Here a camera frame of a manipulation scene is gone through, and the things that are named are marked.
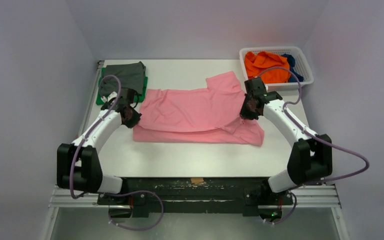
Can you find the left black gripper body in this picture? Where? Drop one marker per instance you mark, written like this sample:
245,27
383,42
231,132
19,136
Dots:
133,118

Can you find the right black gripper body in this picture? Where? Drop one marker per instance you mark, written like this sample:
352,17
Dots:
247,112

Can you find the pink t shirt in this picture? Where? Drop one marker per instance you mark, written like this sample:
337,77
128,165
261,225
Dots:
203,115

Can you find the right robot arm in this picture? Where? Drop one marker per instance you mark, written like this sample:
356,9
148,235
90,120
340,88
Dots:
311,154

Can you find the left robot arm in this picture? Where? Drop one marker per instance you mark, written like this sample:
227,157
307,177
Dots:
78,163

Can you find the folded green t shirt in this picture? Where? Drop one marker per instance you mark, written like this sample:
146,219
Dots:
137,98

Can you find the folded grey t shirt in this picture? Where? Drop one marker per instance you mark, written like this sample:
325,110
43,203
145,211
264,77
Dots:
131,76

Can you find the orange t shirt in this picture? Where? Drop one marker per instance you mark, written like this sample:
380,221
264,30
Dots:
257,63

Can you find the blue t shirt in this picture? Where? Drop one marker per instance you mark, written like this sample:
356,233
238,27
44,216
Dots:
292,63

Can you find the brown tape piece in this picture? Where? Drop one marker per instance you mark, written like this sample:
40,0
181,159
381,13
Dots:
197,180

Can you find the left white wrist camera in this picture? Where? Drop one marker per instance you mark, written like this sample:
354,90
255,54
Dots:
109,98

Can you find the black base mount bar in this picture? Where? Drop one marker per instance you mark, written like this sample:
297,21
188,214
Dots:
217,195

